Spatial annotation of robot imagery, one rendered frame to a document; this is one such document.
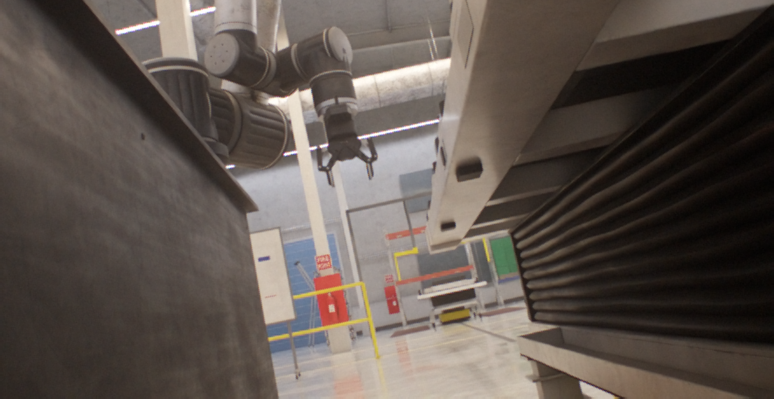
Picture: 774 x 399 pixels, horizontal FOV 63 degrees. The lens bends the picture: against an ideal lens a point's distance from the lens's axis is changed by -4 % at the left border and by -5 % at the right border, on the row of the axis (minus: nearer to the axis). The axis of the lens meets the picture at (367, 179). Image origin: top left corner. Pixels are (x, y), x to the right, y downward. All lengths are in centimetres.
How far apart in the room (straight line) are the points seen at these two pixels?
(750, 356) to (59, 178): 80
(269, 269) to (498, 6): 825
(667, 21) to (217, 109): 119
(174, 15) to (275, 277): 384
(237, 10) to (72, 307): 116
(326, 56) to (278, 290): 718
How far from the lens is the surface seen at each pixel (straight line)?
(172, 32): 633
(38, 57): 60
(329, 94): 158
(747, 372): 96
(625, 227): 127
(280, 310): 865
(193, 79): 162
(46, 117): 59
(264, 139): 179
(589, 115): 114
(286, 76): 167
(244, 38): 159
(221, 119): 166
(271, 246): 872
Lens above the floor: 56
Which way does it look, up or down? 12 degrees up
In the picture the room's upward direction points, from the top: 12 degrees counter-clockwise
